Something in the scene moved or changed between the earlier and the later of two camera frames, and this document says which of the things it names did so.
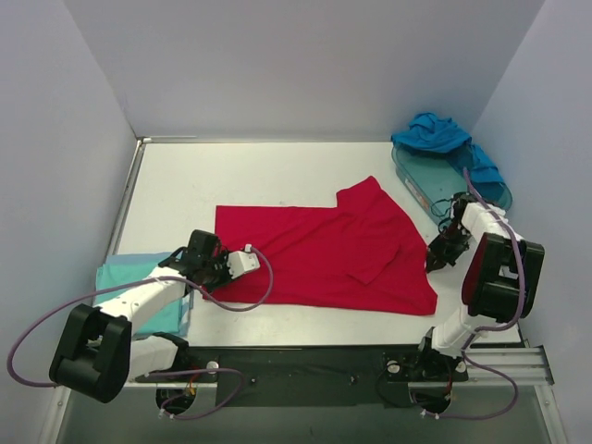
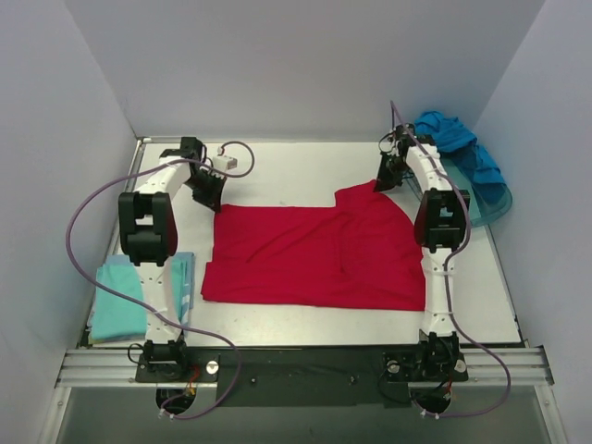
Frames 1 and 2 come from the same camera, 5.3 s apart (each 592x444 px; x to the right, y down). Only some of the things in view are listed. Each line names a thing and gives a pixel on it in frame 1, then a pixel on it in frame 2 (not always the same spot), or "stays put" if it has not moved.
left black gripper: (215, 276) → (209, 189)
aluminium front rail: (515, 367) stays put
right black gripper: (445, 243) → (388, 171)
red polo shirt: (366, 254) stays put
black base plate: (311, 376) stays put
